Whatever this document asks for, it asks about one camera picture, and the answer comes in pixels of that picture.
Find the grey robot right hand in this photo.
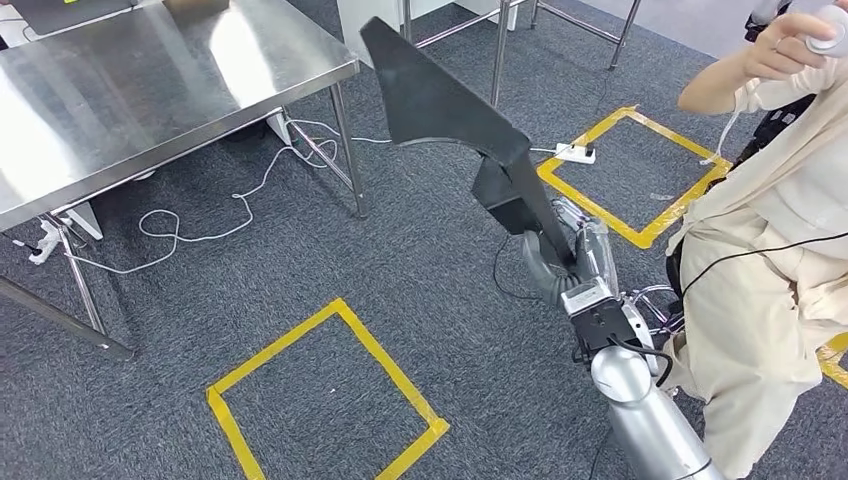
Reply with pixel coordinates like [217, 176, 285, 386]
[519, 197, 622, 306]

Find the person's right hand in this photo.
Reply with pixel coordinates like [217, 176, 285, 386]
[741, 11, 837, 82]

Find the handheld controller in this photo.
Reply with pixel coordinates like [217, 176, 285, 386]
[803, 3, 848, 60]

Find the stainless steel workbench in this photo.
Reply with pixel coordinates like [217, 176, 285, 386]
[0, 0, 370, 362]

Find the yellow floor tape square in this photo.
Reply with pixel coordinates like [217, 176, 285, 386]
[536, 104, 735, 251]
[816, 331, 848, 392]
[205, 298, 452, 480]

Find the chrome swivel stool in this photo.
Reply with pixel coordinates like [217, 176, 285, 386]
[622, 237, 687, 336]

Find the white power strip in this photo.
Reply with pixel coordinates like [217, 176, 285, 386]
[555, 142, 598, 166]
[27, 219, 63, 268]

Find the person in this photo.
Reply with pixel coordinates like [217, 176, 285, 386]
[662, 0, 848, 480]

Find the white cabinet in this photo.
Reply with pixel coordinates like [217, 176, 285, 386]
[336, 0, 519, 68]

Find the cardboard box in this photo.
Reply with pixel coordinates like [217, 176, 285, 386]
[162, 0, 232, 18]

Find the grey laptop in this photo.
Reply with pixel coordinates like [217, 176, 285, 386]
[7, 0, 138, 38]

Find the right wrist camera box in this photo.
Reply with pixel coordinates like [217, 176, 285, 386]
[559, 278, 643, 362]

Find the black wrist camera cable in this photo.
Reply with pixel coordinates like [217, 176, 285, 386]
[572, 334, 676, 389]

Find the thin black cable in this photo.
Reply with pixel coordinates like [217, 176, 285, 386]
[492, 228, 848, 303]

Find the black hanging robot cable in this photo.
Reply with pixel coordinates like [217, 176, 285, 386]
[586, 427, 614, 480]

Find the steel frame table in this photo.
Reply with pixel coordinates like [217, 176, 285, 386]
[397, 0, 644, 111]

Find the white floor cable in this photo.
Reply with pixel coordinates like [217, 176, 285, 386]
[62, 117, 559, 276]

